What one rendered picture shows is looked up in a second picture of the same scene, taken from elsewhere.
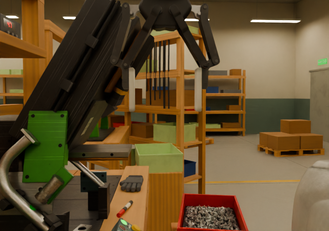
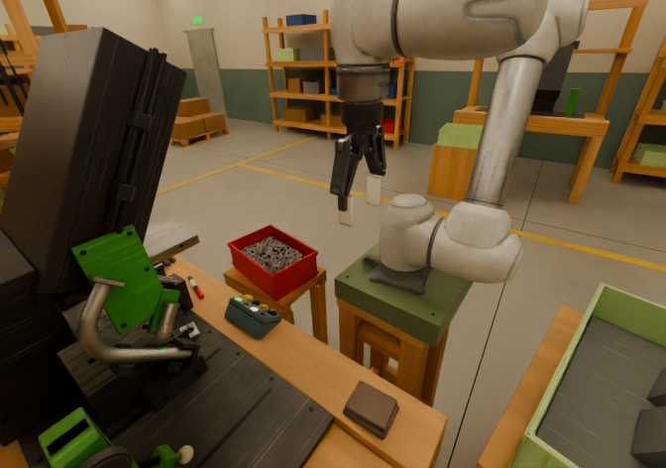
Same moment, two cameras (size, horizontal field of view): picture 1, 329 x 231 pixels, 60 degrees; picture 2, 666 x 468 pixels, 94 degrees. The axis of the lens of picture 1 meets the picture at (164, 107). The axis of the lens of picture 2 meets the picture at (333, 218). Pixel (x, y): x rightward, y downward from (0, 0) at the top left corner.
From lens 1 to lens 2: 0.58 m
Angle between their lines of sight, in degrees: 55
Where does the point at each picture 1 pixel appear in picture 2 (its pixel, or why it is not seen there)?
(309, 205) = (403, 230)
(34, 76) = not seen: outside the picture
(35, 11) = not seen: outside the picture
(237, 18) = not seen: outside the picture
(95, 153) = (162, 253)
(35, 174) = (133, 316)
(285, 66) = (150, 22)
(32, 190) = (134, 334)
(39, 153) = (124, 292)
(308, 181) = (399, 216)
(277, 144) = (182, 133)
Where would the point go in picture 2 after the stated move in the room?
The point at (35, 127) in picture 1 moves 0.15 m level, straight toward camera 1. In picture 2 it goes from (97, 266) to (160, 276)
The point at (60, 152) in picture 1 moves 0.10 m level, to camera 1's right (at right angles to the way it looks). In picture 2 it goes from (152, 276) to (192, 255)
